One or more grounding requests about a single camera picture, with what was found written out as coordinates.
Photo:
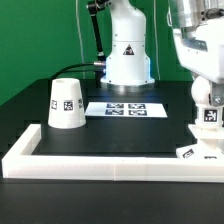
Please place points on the white lamp bulb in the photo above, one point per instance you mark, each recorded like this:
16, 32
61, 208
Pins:
208, 116

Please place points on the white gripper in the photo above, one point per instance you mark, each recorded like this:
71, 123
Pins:
206, 57

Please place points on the white lamp shade cone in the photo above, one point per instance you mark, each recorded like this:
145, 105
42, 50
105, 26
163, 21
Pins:
66, 108

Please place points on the white U-shaped fence frame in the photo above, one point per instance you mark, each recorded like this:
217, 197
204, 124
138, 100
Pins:
21, 162

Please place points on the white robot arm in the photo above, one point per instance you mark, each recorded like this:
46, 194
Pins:
128, 65

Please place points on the white sheet with tags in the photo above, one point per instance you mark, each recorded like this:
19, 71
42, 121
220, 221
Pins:
112, 109

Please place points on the white lamp base with tags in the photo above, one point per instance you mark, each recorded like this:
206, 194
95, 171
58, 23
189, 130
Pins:
207, 145

